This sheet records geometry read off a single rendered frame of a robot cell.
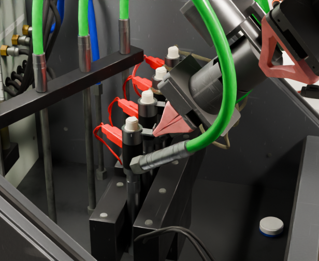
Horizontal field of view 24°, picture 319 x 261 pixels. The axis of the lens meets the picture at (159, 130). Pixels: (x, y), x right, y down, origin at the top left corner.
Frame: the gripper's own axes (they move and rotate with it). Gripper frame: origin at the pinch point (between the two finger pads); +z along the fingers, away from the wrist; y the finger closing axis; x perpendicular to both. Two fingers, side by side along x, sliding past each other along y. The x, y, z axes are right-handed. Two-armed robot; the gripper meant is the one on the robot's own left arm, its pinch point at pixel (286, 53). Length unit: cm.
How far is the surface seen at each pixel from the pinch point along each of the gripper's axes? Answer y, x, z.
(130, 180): 2.6, 0.8, 40.6
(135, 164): 6.3, -0.4, 27.5
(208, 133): 2.4, 1.8, 15.9
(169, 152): 4.4, 0.9, 22.0
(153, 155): 5.1, 0.1, 24.6
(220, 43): -0.4, -4.8, 7.9
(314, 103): -39, 9, 52
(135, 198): 2.7, 3.2, 42.4
